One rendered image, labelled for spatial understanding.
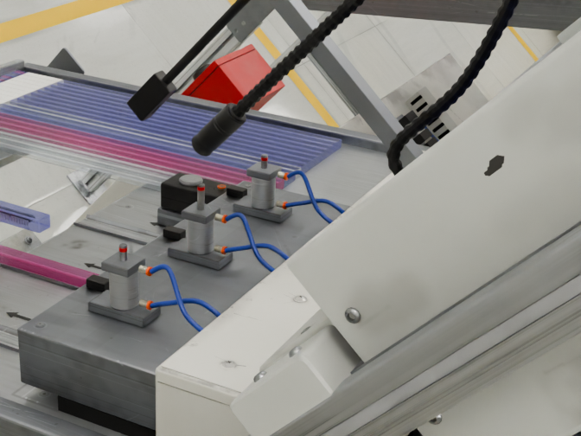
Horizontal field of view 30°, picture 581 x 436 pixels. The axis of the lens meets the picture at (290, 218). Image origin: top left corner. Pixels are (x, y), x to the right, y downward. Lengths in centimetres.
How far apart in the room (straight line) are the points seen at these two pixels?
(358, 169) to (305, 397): 71
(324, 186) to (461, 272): 68
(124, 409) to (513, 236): 36
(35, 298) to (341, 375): 45
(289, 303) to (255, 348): 7
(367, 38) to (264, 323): 327
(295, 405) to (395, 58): 350
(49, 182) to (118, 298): 176
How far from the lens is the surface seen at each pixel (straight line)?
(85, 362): 80
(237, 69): 183
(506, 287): 52
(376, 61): 395
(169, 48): 316
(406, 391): 57
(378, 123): 85
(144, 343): 80
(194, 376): 72
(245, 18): 224
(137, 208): 116
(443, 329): 54
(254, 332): 77
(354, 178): 125
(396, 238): 56
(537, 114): 51
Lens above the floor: 175
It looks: 35 degrees down
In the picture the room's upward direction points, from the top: 51 degrees clockwise
